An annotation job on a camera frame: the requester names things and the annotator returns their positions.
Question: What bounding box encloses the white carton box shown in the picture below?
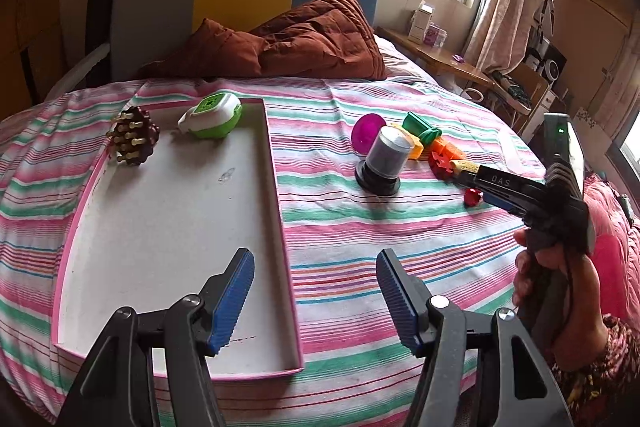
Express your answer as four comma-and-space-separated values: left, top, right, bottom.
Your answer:
407, 2, 435, 44

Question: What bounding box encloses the yellow plastic shell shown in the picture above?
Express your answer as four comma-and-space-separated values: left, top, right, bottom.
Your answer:
390, 123, 431, 161

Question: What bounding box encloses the cork-coloured sponge block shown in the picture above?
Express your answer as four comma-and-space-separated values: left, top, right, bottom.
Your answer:
450, 159, 481, 180

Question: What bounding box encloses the pink puzzle piece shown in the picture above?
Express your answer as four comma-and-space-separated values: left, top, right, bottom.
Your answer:
427, 151, 457, 180

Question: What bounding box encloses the wooden wardrobe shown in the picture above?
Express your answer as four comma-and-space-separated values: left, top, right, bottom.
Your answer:
0, 0, 71, 108

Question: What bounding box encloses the clear disc spindle case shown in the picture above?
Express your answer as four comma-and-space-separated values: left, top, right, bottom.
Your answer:
355, 126, 416, 196

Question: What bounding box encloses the black office chair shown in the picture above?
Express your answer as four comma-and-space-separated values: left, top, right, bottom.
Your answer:
47, 0, 128, 102

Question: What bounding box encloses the brown cardboard box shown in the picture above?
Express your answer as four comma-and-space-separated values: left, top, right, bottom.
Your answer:
500, 64, 551, 108

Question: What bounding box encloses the wooden bedside table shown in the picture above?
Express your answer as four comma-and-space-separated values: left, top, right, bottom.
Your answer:
375, 26, 496, 90

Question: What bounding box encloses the brown wooden massage comb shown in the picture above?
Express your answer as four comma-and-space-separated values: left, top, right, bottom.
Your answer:
106, 106, 161, 168

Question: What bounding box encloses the small purple box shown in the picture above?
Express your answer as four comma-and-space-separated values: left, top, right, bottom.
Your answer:
424, 24, 447, 48

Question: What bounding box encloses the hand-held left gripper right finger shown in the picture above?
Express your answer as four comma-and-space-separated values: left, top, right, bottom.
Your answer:
376, 249, 576, 427

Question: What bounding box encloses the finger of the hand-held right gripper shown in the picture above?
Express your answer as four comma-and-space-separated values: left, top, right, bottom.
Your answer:
457, 164, 548, 196
480, 187, 532, 215

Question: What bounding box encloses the white cardboard tray pink edge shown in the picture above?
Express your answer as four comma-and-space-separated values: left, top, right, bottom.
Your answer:
52, 97, 305, 380

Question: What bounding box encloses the purple perforated plastic ball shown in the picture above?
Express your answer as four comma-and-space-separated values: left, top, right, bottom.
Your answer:
351, 114, 388, 156

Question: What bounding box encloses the brown quilted blanket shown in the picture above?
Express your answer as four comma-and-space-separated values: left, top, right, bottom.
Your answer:
140, 0, 388, 82

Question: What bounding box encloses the black stereo speaker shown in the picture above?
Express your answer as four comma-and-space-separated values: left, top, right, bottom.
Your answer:
525, 39, 568, 82

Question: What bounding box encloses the green and white plastic device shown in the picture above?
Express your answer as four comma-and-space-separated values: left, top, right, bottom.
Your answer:
178, 92, 243, 140

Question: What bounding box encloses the pink cloth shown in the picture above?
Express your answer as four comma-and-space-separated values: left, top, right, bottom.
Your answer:
582, 174, 640, 323

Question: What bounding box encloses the person's right forearm floral sleeve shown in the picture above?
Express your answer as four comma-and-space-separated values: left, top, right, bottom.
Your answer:
550, 314, 640, 427

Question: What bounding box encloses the green and orange toy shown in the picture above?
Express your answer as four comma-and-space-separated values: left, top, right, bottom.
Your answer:
402, 111, 466, 162

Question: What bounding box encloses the person's right hand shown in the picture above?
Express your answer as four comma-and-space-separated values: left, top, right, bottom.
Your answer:
511, 227, 608, 370

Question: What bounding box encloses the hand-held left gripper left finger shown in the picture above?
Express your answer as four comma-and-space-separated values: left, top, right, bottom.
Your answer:
57, 248, 256, 427

